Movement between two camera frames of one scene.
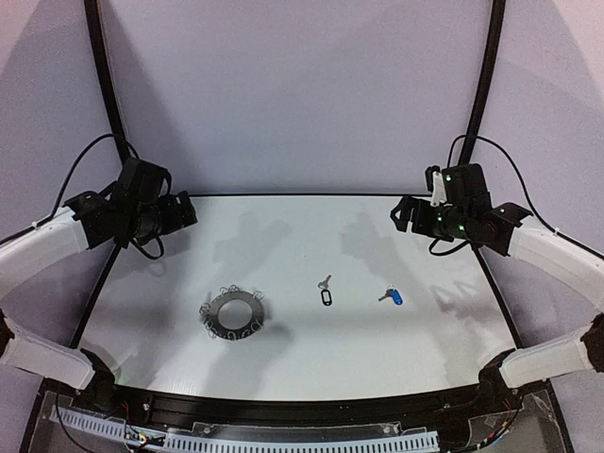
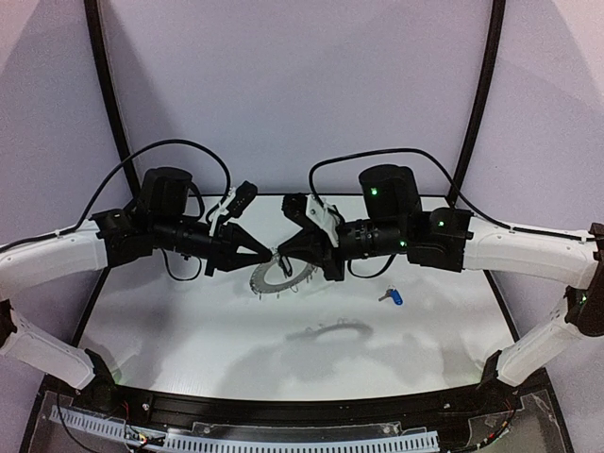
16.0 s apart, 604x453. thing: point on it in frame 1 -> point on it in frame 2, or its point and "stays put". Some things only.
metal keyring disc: [233, 313] -> [260, 284]
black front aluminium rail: [247, 411] stays put
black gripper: [435, 185] -> [312, 209]
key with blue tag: [394, 293] stays put
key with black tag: [326, 293] -> [285, 266]
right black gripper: [414, 215] -> [331, 247]
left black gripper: [181, 210] -> [215, 250]
